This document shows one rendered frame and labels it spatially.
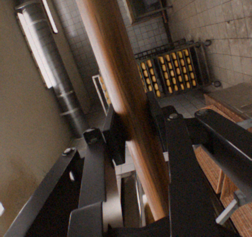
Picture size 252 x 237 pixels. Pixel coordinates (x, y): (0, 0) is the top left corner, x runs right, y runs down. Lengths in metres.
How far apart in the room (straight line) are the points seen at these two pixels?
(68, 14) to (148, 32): 2.05
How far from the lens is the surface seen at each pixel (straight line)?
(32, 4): 3.41
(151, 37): 5.16
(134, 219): 1.63
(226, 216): 0.89
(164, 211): 0.22
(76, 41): 5.27
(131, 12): 4.32
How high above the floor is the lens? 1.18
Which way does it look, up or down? 5 degrees up
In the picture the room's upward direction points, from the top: 107 degrees counter-clockwise
